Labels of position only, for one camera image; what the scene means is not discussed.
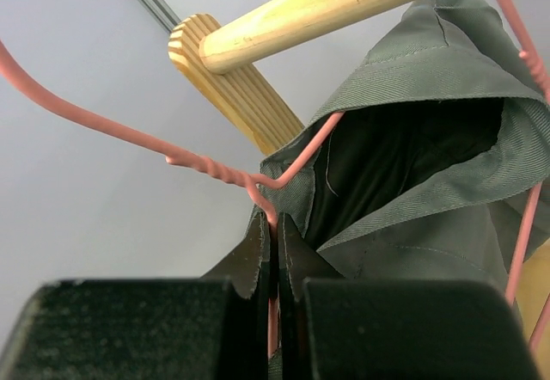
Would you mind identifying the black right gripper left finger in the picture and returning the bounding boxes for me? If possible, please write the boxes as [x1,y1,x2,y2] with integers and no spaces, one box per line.
[1,214,270,379]

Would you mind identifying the pink wire hanger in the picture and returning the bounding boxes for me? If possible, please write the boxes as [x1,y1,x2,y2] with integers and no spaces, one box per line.
[0,38,347,359]
[487,0,550,351]

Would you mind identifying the grey pleated skirt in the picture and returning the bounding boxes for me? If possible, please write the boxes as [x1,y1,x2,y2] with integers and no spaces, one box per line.
[260,0,549,290]

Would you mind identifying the wooden clothes rack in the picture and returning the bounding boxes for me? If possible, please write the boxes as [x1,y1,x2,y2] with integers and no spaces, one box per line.
[166,0,550,325]

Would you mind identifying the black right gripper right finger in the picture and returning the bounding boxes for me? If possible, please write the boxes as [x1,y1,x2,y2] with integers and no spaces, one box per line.
[278,214,540,379]

